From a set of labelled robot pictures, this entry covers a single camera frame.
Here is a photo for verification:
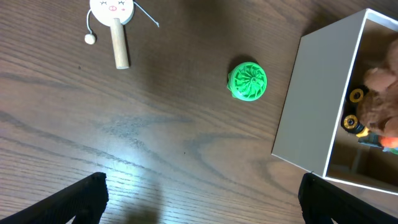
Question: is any white cardboard box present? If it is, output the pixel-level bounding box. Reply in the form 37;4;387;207
272;9;397;194

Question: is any wooden pig face drum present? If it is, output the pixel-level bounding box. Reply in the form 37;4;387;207
85;0;160;70

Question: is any brown plush bear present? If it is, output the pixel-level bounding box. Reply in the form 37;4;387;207
356;40;397;138

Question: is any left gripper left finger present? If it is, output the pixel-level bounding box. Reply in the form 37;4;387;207
1;172;109;224

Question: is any green round spinning top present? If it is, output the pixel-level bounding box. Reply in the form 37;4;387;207
227;62;267;101

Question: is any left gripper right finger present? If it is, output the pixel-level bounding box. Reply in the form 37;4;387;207
298;173;397;224

